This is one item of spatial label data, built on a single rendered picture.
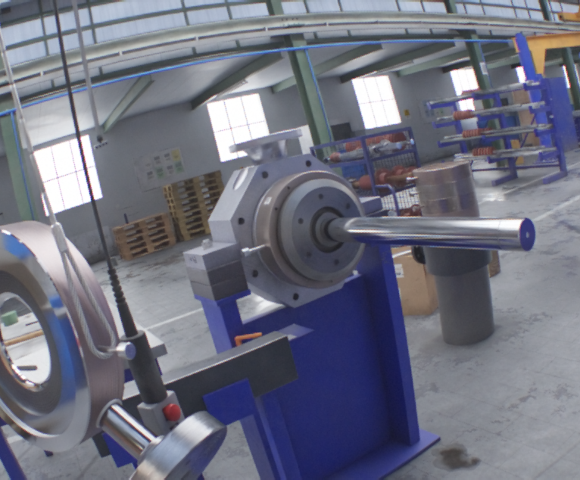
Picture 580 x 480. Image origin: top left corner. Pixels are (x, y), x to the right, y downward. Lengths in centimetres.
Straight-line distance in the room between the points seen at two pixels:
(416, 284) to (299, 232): 230
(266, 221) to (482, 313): 190
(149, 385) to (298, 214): 91
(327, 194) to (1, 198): 1183
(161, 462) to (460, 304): 267
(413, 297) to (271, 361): 250
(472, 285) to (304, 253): 168
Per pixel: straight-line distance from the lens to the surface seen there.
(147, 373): 83
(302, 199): 161
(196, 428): 67
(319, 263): 165
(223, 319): 168
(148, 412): 85
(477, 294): 316
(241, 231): 169
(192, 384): 139
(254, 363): 145
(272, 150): 179
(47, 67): 779
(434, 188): 300
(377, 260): 200
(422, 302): 386
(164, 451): 65
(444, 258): 304
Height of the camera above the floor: 135
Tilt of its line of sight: 10 degrees down
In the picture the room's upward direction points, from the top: 14 degrees counter-clockwise
